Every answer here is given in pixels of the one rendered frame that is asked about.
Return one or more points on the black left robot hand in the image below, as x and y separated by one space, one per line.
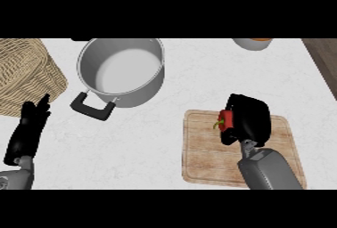
26 130

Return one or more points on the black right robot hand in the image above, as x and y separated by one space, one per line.
251 118

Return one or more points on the red bell pepper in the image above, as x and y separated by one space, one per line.
226 120

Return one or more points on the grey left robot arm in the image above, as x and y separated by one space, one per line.
20 175

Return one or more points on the wooden cutting board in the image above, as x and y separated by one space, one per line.
206 151

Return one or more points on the wicker basket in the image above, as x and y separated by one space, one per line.
25 74

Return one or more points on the grey cup with orange content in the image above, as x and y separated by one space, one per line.
254 43

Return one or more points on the brown wooden surface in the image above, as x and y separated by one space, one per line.
325 59

